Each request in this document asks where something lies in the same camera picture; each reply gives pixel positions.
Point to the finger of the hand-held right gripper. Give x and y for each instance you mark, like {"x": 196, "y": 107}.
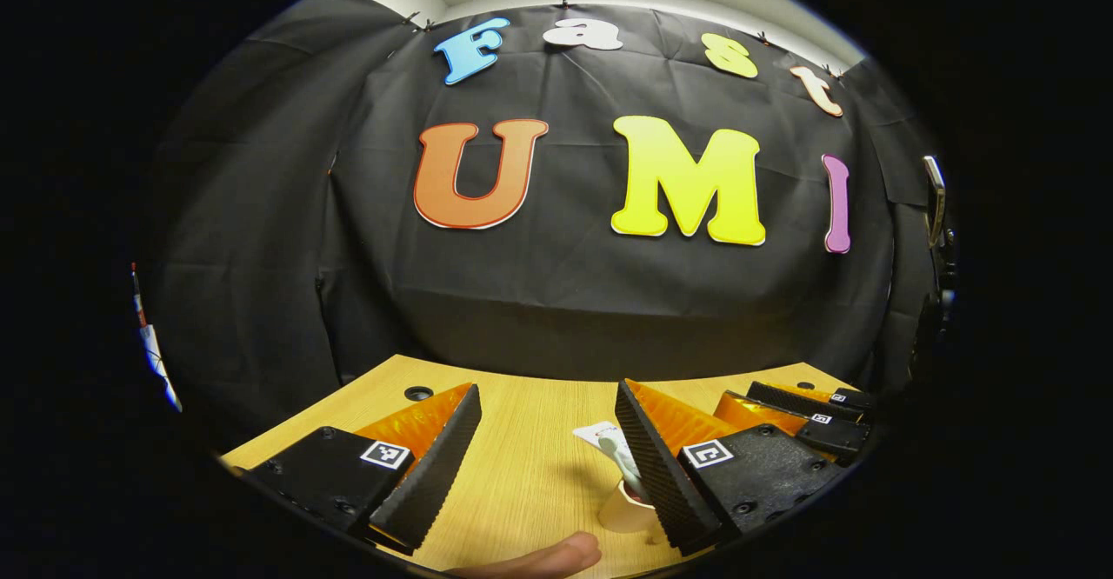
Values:
{"x": 835, "y": 435}
{"x": 800, "y": 398}

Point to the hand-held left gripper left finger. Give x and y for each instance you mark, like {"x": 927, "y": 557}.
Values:
{"x": 439, "y": 466}

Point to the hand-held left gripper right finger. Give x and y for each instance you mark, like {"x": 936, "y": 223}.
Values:
{"x": 656, "y": 475}

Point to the cream white toothbrush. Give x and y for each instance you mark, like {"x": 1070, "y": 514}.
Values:
{"x": 619, "y": 462}

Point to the beige pink cup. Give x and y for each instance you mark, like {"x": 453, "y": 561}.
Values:
{"x": 622, "y": 516}

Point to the white toothpaste tube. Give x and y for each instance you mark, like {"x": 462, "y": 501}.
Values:
{"x": 600, "y": 434}

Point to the light wooden desktop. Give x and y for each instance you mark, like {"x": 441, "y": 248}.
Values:
{"x": 530, "y": 475}

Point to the black backdrop cloth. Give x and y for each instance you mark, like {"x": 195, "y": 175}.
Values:
{"x": 556, "y": 292}

